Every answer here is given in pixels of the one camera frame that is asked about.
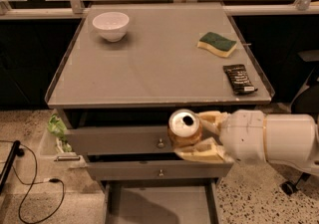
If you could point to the clear plastic bin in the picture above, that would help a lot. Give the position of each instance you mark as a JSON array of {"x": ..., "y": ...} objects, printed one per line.
[{"x": 47, "y": 151}]

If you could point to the green bag in bin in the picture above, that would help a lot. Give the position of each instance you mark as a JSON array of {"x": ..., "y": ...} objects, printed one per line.
[{"x": 56, "y": 127}]

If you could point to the grey middle drawer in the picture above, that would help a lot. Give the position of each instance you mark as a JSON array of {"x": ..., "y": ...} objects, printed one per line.
[{"x": 160, "y": 169}]

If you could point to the white ceramic bowl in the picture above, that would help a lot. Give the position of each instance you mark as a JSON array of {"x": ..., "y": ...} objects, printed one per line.
[{"x": 112, "y": 26}]

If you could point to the grey top drawer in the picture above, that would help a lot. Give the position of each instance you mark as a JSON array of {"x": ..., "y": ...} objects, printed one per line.
[{"x": 106, "y": 140}]

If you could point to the grey bottom drawer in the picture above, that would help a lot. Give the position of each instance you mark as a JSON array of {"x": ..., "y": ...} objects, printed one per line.
[{"x": 179, "y": 201}]

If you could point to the green yellow sponge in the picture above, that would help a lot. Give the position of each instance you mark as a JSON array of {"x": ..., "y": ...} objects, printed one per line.
[{"x": 216, "y": 44}]

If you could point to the black snack packet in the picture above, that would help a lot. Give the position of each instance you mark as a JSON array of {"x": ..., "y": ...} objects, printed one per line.
[{"x": 239, "y": 80}]

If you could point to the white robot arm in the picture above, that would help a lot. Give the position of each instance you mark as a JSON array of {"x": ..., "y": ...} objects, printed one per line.
[{"x": 289, "y": 139}]

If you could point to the black stand leg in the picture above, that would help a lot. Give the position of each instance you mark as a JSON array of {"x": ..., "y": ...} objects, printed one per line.
[{"x": 8, "y": 163}]

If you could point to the orange soda can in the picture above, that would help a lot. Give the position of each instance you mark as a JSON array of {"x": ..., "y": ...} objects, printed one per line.
[{"x": 184, "y": 128}]

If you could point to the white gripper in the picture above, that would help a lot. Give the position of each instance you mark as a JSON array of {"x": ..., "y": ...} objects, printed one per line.
[{"x": 243, "y": 134}]

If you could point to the grey drawer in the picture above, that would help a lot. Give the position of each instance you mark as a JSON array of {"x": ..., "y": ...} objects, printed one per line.
[
  {"x": 179, "y": 201},
  {"x": 160, "y": 169},
  {"x": 106, "y": 140}
]

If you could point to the grey drawer cabinet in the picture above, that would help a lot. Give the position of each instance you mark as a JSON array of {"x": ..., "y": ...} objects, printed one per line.
[{"x": 153, "y": 71}]

